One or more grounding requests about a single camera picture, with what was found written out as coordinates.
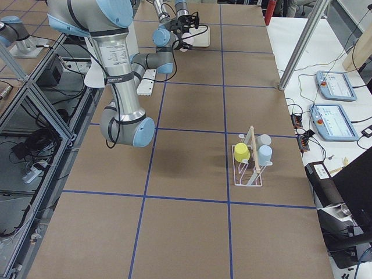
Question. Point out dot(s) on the white wire cup rack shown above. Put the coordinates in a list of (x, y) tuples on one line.
[(249, 172)]

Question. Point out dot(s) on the cream serving tray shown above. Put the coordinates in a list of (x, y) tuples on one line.
[(201, 36)]

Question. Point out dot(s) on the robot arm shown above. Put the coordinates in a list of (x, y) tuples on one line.
[(171, 7), (123, 121)]

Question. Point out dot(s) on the light blue cup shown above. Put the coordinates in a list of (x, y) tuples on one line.
[(264, 154)]

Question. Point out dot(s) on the teach pendant near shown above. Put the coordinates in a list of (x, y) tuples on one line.
[(332, 123)]

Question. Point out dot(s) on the teach pendant far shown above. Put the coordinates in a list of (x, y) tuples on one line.
[(335, 86)]

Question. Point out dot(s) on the aluminium frame post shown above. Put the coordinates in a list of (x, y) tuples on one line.
[(303, 40)]

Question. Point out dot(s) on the pink plastic cup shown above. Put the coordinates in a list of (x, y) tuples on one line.
[(187, 42)]

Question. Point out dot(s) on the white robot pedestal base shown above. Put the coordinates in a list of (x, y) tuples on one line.
[(113, 44)]

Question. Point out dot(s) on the grey plastic cup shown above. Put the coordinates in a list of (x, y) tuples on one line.
[(261, 140)]

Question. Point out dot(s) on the yellow plastic cup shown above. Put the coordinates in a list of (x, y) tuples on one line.
[(241, 152)]

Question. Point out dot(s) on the teach pendant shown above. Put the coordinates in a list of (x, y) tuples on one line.
[(332, 123), (335, 86)]

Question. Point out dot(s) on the red fire extinguisher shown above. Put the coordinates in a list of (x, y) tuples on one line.
[(271, 4)]

